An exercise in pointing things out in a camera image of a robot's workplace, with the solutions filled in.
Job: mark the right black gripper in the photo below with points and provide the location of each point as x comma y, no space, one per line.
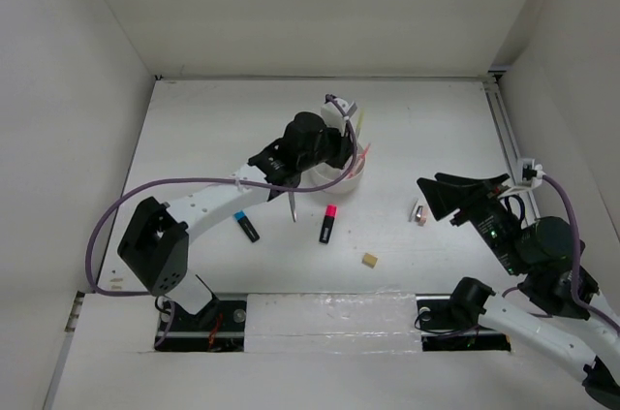
446,191

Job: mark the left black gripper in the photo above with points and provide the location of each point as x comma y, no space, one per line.
344,146

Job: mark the pink mini stapler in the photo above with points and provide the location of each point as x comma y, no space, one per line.
419,213

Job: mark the black handled scissors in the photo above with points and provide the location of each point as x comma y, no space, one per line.
292,204

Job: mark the thin red highlighter pen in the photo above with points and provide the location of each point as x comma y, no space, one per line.
360,159

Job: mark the thin yellow highlighter pen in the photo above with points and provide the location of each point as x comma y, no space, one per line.
359,122

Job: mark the pink capped black highlighter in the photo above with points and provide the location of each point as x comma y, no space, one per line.
328,223

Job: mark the blue capped black highlighter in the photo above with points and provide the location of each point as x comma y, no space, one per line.
246,226

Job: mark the tan eraser block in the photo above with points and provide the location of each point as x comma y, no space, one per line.
369,260

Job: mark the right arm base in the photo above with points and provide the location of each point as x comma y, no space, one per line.
441,330

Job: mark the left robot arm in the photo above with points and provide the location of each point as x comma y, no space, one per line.
156,243

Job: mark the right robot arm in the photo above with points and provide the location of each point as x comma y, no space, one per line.
547,255

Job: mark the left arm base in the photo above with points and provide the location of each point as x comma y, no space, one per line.
223,333

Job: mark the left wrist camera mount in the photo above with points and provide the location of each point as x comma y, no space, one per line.
337,113

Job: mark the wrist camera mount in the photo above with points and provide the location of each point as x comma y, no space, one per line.
337,113
528,176

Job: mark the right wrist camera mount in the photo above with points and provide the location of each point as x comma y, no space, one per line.
528,176

